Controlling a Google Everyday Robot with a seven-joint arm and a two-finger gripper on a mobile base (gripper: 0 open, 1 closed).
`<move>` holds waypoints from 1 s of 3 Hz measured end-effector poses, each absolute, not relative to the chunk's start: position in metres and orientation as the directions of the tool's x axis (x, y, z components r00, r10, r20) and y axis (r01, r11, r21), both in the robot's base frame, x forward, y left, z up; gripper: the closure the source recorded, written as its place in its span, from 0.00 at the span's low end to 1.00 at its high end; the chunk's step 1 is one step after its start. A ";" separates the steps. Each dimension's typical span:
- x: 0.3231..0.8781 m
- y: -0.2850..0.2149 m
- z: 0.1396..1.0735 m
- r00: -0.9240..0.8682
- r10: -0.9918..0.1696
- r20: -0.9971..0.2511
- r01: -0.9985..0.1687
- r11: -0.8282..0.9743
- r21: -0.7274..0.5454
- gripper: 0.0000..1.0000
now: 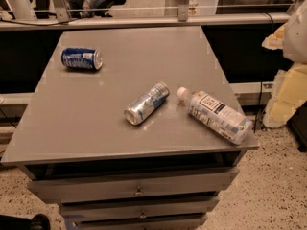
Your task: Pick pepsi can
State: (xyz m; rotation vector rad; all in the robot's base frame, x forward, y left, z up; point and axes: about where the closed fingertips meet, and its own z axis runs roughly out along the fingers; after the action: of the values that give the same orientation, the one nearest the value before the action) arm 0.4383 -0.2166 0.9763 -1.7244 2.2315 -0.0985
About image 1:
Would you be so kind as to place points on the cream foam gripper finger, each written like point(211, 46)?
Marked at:
point(289, 93)
point(275, 40)

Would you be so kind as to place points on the blue pepsi can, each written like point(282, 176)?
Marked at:
point(82, 58)

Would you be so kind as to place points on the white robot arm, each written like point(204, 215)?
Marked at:
point(295, 37)

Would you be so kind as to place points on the silver blue slim can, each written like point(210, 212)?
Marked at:
point(141, 108)

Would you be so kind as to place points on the clear plastic water bottle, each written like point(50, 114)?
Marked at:
point(224, 120)

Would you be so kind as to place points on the grey drawer cabinet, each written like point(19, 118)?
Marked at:
point(104, 173)

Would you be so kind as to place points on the grey metal rail frame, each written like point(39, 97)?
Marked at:
point(25, 18)

